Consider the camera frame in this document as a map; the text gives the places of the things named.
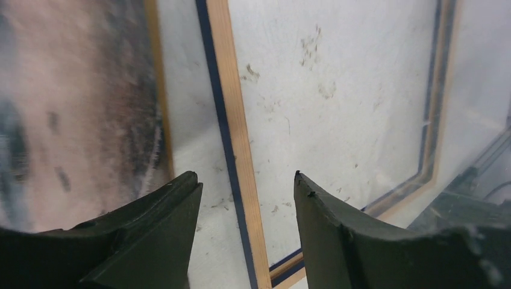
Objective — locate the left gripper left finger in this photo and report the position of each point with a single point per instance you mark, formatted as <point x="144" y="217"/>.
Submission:
<point x="144" y="244"/>

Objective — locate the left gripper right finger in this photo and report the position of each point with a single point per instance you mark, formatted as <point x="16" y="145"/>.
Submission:
<point x="344" y="247"/>

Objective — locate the beach landscape photo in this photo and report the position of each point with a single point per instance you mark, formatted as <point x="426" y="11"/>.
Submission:
<point x="81" y="125"/>

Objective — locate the clear acrylic sheet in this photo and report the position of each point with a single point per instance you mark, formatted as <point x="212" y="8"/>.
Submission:
<point x="338" y="90"/>

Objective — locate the brown backing board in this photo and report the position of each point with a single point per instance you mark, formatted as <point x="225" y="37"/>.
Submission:
<point x="151" y="9"/>

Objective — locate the aluminium front rail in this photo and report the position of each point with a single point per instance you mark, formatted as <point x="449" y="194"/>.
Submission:
<point x="480" y="194"/>

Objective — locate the wooden picture frame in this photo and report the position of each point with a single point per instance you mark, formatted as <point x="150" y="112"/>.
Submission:
<point x="217" y="35"/>

